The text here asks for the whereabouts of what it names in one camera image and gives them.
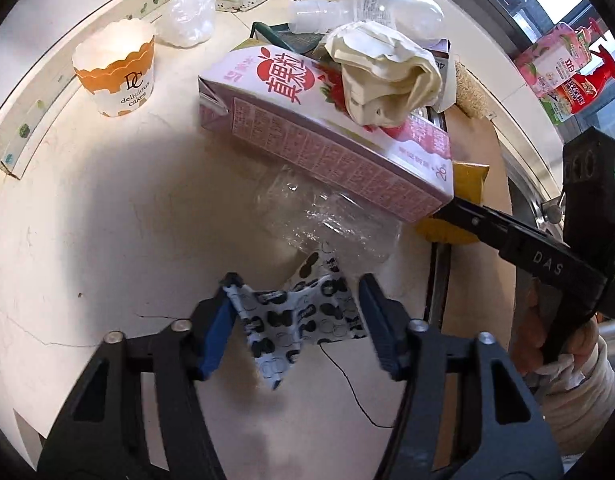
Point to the crushed clear plastic bottle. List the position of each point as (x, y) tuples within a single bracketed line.
[(327, 220)]

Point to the clear labelled plastic bottle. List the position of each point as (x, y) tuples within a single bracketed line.
[(377, 7)]

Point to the clear plastic bag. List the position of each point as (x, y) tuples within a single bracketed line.
[(187, 15)]

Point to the white cardboard box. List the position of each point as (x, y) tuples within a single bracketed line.
[(441, 52)]

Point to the steel sink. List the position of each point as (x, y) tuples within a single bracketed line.
[(532, 195)]

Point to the brown scrub pad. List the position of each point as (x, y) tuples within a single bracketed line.
[(472, 95)]

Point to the yellow packet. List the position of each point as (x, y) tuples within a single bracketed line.
[(470, 180)]

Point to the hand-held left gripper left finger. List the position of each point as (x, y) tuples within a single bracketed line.
[(216, 332)]

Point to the thin black thread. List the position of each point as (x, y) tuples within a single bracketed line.
[(360, 410)]

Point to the black white patterned wrapper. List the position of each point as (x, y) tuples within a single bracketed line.
[(287, 325)]

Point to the crumpled cream paper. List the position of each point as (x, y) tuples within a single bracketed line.
[(382, 70)]

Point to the pink milk carton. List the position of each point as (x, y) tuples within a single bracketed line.
[(297, 125)]

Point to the person's right hand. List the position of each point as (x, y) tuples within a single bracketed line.
[(527, 340)]

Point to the red pump bottle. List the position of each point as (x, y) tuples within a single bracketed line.
[(582, 90)]

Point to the pink pump bottle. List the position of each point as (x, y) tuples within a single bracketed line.
[(547, 60)]

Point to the brown board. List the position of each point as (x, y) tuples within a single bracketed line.
[(477, 140)]

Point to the orange white paper cake cup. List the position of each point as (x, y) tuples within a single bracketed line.
[(117, 85)]

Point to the dark green basket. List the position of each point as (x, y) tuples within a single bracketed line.
[(282, 37)]

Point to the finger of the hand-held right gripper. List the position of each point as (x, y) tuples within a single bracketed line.
[(475, 222)]

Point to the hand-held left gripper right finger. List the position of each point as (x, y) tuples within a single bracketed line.
[(381, 327)]

